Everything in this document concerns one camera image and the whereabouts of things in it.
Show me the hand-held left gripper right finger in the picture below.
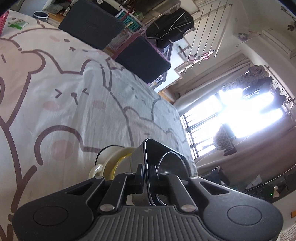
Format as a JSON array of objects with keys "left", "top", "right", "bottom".
[{"left": 150, "top": 165, "right": 232, "bottom": 213}]

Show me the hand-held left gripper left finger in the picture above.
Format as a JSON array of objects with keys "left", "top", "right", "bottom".
[{"left": 67, "top": 164, "right": 145, "bottom": 214}]

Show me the round steel bowl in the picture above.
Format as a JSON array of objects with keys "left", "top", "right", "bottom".
[{"left": 156, "top": 151, "right": 187, "bottom": 207}]

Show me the cream bowl with handles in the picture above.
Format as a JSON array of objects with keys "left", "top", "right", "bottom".
[{"left": 88, "top": 147, "right": 136, "bottom": 184}]

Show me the square steel bowl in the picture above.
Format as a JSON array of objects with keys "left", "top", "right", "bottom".
[
  {"left": 130, "top": 138, "right": 194, "bottom": 207},
  {"left": 145, "top": 138, "right": 193, "bottom": 205}
]

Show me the black window railing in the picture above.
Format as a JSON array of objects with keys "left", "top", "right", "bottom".
[{"left": 180, "top": 108, "right": 232, "bottom": 161}]

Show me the hanging net bag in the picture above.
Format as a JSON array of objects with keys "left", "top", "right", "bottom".
[{"left": 212, "top": 125, "right": 238, "bottom": 155}]

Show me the black power strip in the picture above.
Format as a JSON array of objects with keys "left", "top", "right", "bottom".
[{"left": 245, "top": 183, "right": 275, "bottom": 204}]

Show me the beige curtain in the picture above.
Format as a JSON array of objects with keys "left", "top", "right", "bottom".
[
  {"left": 173, "top": 49, "right": 253, "bottom": 114},
  {"left": 194, "top": 115, "right": 296, "bottom": 181}
]

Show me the cartoon printed tablecloth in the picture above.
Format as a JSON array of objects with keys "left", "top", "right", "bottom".
[{"left": 0, "top": 9, "right": 200, "bottom": 241}]

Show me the dark grey chair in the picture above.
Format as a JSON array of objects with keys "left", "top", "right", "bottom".
[
  {"left": 58, "top": 0, "right": 125, "bottom": 50},
  {"left": 114, "top": 36, "right": 171, "bottom": 83}
]

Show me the patterned hanging cloth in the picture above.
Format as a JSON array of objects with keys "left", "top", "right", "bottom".
[{"left": 221, "top": 64, "right": 274, "bottom": 98}]

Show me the white clothes drying rack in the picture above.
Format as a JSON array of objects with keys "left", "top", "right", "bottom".
[{"left": 182, "top": 0, "right": 234, "bottom": 75}]

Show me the black vest with white trim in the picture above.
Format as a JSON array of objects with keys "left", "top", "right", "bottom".
[{"left": 145, "top": 8, "right": 196, "bottom": 49}]

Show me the teal sign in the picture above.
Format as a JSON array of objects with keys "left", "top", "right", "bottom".
[{"left": 115, "top": 10, "right": 143, "bottom": 32}]

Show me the white air conditioner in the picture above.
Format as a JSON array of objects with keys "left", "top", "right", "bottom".
[{"left": 261, "top": 27, "right": 296, "bottom": 60}]

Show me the dark round trash can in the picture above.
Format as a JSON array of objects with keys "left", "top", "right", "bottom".
[{"left": 32, "top": 11, "right": 50, "bottom": 23}]

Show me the green packet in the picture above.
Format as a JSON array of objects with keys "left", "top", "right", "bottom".
[{"left": 7, "top": 18, "right": 29, "bottom": 29}]

